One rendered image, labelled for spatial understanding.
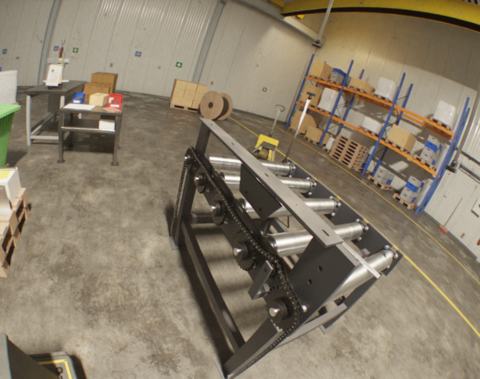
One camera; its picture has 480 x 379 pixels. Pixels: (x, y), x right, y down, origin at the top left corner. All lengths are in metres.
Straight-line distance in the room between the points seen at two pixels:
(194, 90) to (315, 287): 8.01
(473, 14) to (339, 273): 7.47
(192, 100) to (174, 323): 7.64
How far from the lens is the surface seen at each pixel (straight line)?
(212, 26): 11.29
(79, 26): 11.33
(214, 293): 1.38
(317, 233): 0.62
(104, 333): 1.58
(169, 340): 1.55
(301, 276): 0.75
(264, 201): 0.88
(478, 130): 9.90
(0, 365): 0.75
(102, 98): 3.39
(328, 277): 0.67
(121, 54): 10.84
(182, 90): 8.27
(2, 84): 7.07
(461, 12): 7.69
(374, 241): 1.62
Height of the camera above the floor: 1.45
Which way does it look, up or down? 26 degrees down
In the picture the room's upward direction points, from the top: 20 degrees clockwise
